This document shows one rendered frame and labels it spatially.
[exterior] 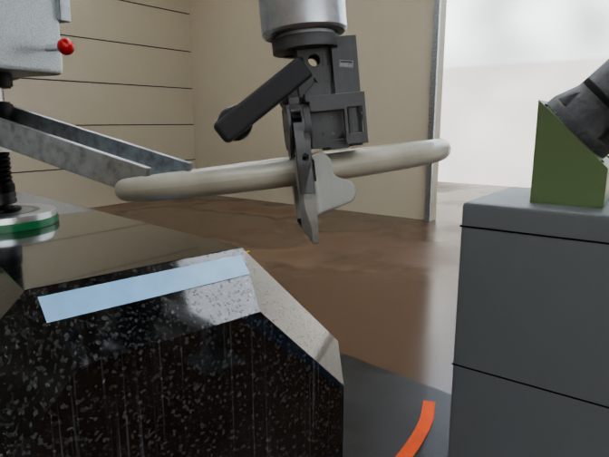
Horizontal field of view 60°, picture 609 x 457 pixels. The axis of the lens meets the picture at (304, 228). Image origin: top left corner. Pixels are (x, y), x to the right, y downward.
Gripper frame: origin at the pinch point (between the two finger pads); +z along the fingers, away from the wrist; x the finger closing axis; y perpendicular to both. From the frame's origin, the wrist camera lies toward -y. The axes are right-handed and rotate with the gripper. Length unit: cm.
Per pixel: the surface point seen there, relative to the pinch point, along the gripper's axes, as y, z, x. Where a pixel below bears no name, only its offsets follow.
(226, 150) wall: -30, -24, 690
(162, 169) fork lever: -20.6, -8.0, 41.0
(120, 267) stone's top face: -25.3, 5.5, 20.8
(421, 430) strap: 43, 88, 106
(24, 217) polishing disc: -49, -1, 50
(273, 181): -2.9, -5.5, -1.1
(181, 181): -12.8, -6.4, 2.3
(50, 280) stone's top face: -33.2, 5.1, 14.9
